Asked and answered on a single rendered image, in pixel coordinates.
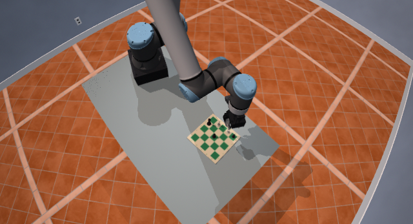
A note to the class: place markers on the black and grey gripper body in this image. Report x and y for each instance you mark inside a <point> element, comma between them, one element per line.
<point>235,120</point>

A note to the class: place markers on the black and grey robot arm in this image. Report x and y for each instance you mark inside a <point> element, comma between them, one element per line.
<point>170,29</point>

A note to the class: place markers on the green and cream chessboard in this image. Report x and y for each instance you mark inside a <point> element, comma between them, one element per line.
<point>213,148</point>

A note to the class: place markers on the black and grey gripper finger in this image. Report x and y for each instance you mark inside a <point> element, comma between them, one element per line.
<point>226,120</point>

